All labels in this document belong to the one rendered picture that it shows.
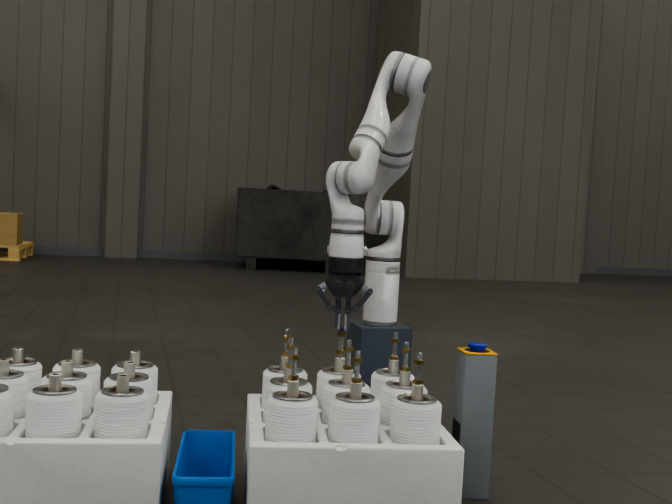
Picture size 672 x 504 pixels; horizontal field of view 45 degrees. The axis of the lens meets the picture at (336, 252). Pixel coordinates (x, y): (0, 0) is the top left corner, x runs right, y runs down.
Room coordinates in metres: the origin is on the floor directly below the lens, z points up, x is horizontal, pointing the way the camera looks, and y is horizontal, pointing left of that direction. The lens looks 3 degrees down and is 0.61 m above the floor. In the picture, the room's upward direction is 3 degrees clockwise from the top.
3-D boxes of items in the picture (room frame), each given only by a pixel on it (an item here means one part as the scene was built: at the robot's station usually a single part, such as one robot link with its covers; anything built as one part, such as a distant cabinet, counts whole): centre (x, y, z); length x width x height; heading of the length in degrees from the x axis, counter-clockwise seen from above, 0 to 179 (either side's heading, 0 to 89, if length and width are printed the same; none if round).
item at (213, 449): (1.53, 0.23, 0.06); 0.30 x 0.11 x 0.12; 7
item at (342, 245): (1.74, -0.02, 0.53); 0.11 x 0.09 x 0.06; 177
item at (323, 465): (1.61, -0.04, 0.09); 0.39 x 0.39 x 0.18; 7
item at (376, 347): (2.13, -0.13, 0.15); 0.14 x 0.14 x 0.30; 15
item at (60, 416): (1.42, 0.49, 0.16); 0.10 x 0.10 x 0.18
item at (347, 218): (1.73, -0.01, 0.63); 0.09 x 0.07 x 0.15; 54
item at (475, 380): (1.72, -0.32, 0.16); 0.07 x 0.07 x 0.31; 7
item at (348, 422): (1.49, -0.05, 0.16); 0.10 x 0.10 x 0.18
